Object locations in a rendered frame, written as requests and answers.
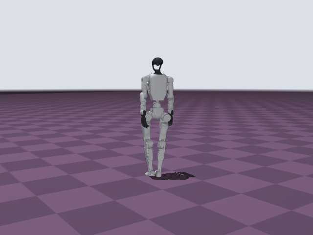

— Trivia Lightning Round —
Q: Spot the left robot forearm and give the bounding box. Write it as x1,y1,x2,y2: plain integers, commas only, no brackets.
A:
139,93,147,115

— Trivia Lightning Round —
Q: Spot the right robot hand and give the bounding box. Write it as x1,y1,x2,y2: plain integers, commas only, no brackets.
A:
168,110,174,126

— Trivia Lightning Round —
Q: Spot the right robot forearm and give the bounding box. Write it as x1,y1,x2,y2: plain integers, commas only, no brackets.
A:
168,98,174,114

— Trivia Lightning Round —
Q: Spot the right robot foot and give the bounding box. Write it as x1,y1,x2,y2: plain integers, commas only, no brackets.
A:
155,170,161,177

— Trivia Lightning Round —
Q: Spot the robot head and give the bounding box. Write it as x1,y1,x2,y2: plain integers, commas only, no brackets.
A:
152,57,163,75

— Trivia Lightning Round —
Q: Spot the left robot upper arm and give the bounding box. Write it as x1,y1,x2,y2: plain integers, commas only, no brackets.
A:
141,75,150,99

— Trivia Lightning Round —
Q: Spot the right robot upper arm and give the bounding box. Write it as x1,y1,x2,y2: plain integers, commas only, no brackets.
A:
167,76,174,99

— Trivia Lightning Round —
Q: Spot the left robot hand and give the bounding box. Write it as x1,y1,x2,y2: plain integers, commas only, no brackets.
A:
141,110,149,128

